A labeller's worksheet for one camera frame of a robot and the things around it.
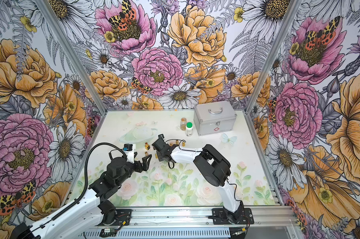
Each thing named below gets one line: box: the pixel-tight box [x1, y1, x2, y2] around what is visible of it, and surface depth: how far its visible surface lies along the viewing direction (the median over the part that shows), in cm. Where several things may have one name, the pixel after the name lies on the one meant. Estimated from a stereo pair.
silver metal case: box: [193, 100, 238, 137], surface depth 102 cm
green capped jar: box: [185, 121, 194, 137], surface depth 104 cm
